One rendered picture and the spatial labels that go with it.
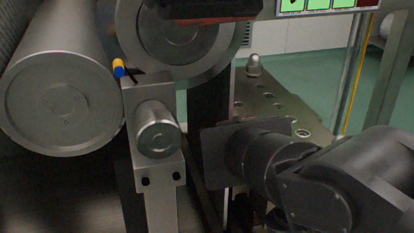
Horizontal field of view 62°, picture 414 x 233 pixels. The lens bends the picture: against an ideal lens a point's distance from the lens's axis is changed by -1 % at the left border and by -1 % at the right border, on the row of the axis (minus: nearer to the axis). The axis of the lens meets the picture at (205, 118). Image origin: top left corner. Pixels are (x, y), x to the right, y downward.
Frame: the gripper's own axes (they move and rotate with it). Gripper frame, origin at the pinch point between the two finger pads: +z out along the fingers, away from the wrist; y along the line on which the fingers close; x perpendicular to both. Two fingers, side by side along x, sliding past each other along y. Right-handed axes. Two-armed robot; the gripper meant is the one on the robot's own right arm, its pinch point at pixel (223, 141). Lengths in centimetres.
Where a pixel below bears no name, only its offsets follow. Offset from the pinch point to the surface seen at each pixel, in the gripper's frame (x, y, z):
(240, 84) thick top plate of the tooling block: 6.5, 12.1, 25.2
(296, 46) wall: 31, 166, 277
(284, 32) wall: 45, 150, 270
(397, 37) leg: 15, 71, 46
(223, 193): -7.6, -0.2, 2.0
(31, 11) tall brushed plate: 23.1, -25.0, 22.3
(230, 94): 6.2, -0.3, -5.3
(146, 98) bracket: 7.0, -10.0, -10.2
